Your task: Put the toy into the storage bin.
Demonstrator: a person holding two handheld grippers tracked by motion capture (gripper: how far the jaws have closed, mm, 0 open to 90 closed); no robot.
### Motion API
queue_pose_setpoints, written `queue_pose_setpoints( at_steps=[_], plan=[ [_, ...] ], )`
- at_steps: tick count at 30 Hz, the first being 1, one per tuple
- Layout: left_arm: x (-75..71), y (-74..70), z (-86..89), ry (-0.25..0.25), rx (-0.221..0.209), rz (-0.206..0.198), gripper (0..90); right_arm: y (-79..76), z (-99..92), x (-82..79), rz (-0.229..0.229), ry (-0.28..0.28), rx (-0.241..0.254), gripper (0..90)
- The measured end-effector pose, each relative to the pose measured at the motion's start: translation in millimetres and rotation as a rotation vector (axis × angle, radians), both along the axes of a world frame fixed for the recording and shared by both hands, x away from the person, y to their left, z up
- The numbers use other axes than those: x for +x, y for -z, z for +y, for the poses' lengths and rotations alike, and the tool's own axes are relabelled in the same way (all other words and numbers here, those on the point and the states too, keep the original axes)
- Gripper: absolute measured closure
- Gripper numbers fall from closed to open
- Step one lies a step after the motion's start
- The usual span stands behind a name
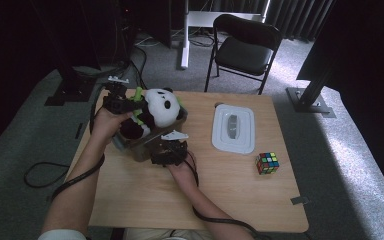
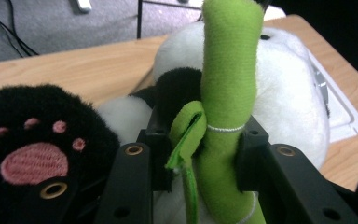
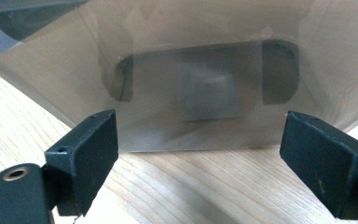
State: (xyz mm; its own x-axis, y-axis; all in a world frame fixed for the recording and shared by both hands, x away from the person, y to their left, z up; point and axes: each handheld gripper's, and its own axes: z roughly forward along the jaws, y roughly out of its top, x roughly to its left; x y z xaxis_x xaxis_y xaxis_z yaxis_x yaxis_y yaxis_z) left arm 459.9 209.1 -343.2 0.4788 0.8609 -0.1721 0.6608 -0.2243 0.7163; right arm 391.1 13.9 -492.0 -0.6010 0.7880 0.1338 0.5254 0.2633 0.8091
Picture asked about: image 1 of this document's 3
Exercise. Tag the colourful puzzle cube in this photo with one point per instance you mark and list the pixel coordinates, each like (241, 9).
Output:
(267, 163)

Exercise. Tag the black folding chair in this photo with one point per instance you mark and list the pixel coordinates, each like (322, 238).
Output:
(243, 53)

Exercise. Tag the white storage box lid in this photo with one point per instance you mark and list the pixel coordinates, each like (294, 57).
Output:
(234, 130)

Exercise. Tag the black stand with metal base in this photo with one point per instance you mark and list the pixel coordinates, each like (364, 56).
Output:
(308, 100)

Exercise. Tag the clear grey storage box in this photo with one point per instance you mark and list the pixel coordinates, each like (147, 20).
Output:
(140, 146)

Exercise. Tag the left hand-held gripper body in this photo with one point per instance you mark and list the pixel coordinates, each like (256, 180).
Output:
(116, 100)

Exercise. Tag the dark curtain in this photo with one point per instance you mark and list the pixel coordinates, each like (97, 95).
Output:
(296, 16)

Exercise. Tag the dark equipment tower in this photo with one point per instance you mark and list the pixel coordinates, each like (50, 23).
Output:
(125, 30)

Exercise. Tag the small black strip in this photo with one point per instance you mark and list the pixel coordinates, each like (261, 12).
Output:
(78, 130)

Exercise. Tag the person's right hand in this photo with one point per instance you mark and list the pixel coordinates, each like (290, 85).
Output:
(183, 173)

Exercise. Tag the panda plush toy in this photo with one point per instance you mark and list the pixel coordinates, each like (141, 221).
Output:
(160, 106)

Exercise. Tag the white desk frame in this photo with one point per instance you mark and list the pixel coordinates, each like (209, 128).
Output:
(185, 40)

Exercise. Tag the person's left hand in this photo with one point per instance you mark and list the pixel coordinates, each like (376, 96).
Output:
(108, 125)

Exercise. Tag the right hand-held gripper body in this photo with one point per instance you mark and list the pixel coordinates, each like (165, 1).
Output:
(170, 155)

